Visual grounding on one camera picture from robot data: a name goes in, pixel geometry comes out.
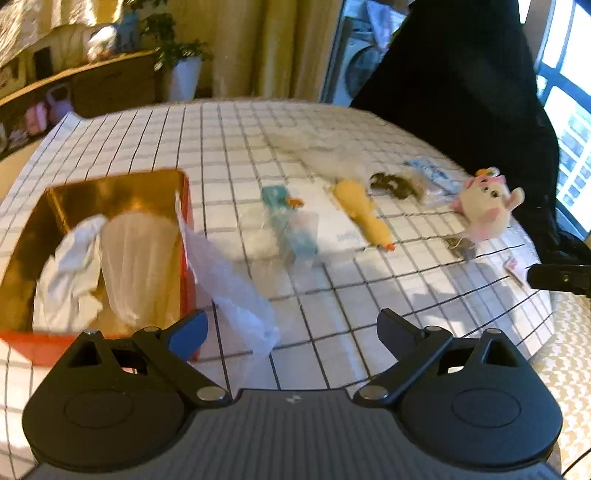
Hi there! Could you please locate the yellow rubber chicken toy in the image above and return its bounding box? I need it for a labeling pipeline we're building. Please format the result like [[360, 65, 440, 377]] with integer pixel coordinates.
[[332, 179, 396, 251]]

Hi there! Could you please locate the teal white tissue pack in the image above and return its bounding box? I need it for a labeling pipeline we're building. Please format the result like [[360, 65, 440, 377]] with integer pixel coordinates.
[[260, 179, 371, 266]]

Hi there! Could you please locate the white front-load washing machine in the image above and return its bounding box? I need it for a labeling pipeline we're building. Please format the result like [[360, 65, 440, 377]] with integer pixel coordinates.
[[321, 0, 409, 107]]

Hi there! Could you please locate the clear plastic bag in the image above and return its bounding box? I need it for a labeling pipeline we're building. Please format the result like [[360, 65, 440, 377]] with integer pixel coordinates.
[[175, 192, 280, 357]]

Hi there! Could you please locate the cotton swab bag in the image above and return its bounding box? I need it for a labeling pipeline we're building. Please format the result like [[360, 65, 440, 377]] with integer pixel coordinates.
[[402, 169, 446, 207]]

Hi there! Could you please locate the blue white wet wipe pack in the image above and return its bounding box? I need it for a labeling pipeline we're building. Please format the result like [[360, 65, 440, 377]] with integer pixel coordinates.
[[405, 157, 462, 194]]

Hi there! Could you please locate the white black grid tablecloth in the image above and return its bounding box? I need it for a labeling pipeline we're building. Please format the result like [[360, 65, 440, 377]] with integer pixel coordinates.
[[0, 98, 555, 478]]

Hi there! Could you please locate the pink white plush toy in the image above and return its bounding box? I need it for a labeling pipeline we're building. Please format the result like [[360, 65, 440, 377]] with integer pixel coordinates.
[[452, 167, 525, 243]]

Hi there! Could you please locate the red gold metal tin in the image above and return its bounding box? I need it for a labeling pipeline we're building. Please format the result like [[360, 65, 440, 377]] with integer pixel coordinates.
[[1, 169, 197, 367]]

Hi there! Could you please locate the purple kettlebell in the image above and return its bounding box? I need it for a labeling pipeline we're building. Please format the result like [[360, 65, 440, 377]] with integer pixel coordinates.
[[46, 84, 73, 125]]

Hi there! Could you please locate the white mesh gauze cloth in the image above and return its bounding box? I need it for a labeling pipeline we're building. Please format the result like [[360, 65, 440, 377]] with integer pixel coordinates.
[[266, 127, 372, 183]]

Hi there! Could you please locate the red white small sachet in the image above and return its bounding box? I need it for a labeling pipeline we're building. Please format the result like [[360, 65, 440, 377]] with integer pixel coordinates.
[[503, 256, 529, 286]]

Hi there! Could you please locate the pyramid tea bag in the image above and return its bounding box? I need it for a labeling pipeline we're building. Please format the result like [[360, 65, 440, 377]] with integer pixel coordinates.
[[444, 235, 477, 262]]

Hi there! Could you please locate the wooden sideboard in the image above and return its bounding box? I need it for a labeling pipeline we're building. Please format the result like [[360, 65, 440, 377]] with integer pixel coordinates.
[[1, 51, 159, 156]]

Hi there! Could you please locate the yellow curtain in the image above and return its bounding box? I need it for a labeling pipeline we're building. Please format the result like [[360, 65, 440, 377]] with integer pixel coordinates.
[[167, 0, 344, 102]]

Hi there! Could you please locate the white lace hanging cloth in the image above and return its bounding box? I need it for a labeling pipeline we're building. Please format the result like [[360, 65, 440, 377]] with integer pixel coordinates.
[[0, 0, 123, 66]]

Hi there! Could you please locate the white towel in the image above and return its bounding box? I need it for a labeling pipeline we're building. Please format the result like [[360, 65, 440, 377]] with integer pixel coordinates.
[[32, 215, 107, 334]]

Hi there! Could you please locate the potted green plant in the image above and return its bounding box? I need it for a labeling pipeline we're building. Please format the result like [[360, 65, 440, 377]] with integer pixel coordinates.
[[121, 1, 211, 103]]

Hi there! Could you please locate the pink small case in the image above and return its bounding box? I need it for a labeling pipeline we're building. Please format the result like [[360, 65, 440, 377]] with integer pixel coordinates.
[[24, 102, 48, 137]]

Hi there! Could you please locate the dark green scrunchie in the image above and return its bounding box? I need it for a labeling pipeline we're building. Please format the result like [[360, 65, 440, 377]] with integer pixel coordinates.
[[370, 172, 416, 200]]

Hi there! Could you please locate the white plastic bag on sideboard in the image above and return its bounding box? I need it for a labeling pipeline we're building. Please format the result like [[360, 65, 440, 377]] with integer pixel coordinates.
[[87, 25, 117, 63]]

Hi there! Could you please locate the black draped cloth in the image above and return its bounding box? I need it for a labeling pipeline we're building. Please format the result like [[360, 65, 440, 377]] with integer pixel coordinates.
[[351, 0, 590, 265]]

